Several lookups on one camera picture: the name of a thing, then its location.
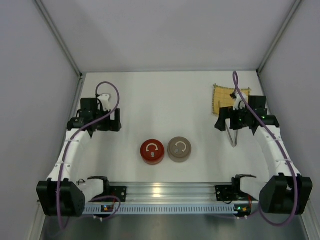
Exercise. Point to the red metal lunch tin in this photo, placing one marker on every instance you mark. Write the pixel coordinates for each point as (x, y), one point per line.
(152, 161)

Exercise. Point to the bamboo sushi mat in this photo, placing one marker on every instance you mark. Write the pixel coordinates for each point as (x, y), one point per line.
(221, 98)

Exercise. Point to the brown round lid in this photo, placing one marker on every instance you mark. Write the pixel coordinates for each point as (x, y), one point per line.
(180, 147)

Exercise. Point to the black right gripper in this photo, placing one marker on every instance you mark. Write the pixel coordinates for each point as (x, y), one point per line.
(235, 122)

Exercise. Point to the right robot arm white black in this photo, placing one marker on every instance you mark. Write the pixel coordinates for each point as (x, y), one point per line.
(286, 191)

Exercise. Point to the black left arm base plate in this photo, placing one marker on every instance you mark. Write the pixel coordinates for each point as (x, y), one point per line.
(116, 191)

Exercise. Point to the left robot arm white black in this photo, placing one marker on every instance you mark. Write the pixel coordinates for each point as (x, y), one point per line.
(79, 133)

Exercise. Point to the red round lid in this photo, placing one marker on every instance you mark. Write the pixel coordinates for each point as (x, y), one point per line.
(152, 149)

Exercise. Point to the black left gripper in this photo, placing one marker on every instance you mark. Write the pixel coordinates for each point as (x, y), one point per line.
(110, 124)

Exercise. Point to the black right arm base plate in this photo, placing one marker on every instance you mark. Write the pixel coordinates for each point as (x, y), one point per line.
(228, 193)

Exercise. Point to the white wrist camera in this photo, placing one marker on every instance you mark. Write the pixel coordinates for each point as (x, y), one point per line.
(104, 99)
(238, 101)

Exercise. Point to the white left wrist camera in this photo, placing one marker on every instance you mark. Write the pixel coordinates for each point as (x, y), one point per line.
(104, 99)

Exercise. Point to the metal tongs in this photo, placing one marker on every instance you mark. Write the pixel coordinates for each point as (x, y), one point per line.
(232, 134)

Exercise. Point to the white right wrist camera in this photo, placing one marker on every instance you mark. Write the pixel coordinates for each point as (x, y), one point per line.
(238, 101)

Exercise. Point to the aluminium mounting rail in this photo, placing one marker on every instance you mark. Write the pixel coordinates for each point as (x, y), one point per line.
(141, 193)

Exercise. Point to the slotted cable duct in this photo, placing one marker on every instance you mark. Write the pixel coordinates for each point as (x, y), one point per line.
(165, 209)

